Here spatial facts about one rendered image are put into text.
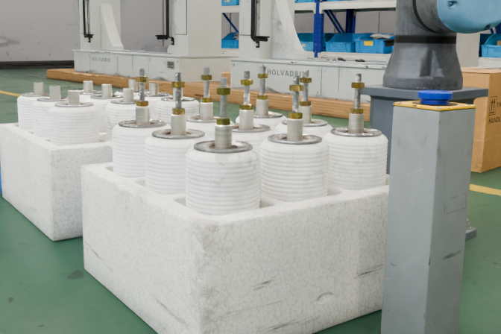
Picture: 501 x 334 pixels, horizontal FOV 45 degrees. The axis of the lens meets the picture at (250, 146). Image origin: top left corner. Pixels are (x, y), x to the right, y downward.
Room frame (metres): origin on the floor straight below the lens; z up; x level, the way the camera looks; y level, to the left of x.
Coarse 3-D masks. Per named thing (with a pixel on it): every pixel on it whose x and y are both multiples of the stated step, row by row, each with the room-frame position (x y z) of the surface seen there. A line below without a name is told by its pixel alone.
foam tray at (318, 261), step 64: (128, 192) 0.81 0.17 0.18; (384, 192) 0.82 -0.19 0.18; (128, 256) 0.82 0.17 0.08; (192, 256) 0.67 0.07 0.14; (256, 256) 0.69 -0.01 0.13; (320, 256) 0.75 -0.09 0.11; (384, 256) 0.83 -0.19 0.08; (192, 320) 0.67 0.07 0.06; (256, 320) 0.70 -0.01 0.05; (320, 320) 0.76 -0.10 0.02
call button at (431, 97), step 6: (420, 90) 0.73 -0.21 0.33; (426, 90) 0.73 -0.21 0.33; (432, 90) 0.73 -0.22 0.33; (438, 90) 0.73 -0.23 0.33; (444, 90) 0.74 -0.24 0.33; (420, 96) 0.72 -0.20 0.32; (426, 96) 0.72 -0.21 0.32; (432, 96) 0.71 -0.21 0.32; (438, 96) 0.71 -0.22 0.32; (444, 96) 0.71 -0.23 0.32; (450, 96) 0.72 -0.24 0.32; (426, 102) 0.72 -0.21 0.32; (432, 102) 0.72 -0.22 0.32; (438, 102) 0.71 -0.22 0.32; (444, 102) 0.72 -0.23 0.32
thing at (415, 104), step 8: (400, 104) 0.73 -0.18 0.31; (408, 104) 0.72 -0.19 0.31; (416, 104) 0.71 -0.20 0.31; (424, 104) 0.71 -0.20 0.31; (432, 104) 0.71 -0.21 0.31; (440, 104) 0.71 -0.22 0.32; (448, 104) 0.71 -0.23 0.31; (456, 104) 0.72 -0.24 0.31; (464, 104) 0.72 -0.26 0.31; (472, 104) 0.72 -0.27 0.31
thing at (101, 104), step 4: (88, 100) 1.34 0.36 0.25; (92, 100) 1.33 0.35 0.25; (96, 100) 1.33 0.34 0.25; (100, 100) 1.33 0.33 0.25; (104, 100) 1.33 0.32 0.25; (108, 100) 1.33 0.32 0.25; (96, 104) 1.33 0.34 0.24; (100, 104) 1.32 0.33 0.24; (104, 104) 1.32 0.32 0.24; (100, 108) 1.32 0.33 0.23; (104, 108) 1.32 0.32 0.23; (100, 112) 1.32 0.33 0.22; (104, 112) 1.32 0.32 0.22; (100, 116) 1.32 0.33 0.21; (104, 116) 1.32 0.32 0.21; (100, 120) 1.33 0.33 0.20; (104, 120) 1.33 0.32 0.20; (100, 124) 1.32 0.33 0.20; (104, 124) 1.32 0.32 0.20; (100, 128) 1.33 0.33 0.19; (104, 128) 1.33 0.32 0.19; (100, 132) 1.32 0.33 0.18; (104, 132) 1.32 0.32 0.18
